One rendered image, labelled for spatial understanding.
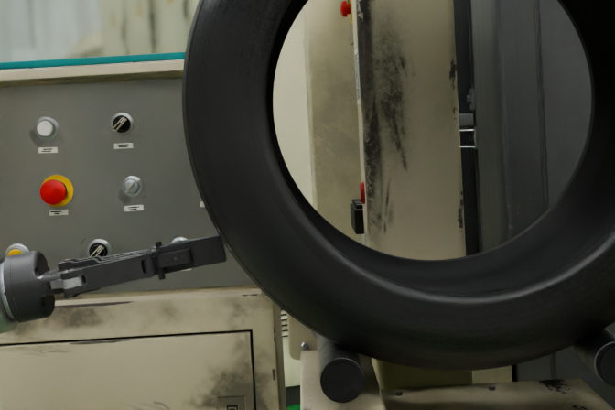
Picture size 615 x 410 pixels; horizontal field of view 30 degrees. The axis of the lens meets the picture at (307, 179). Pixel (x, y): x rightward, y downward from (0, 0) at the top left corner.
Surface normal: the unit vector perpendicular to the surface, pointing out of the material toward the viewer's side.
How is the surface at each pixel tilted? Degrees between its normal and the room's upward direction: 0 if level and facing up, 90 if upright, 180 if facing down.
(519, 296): 101
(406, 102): 90
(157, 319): 90
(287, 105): 90
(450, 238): 90
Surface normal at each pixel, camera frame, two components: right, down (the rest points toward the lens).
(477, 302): 0.01, 0.24
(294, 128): 0.39, 0.03
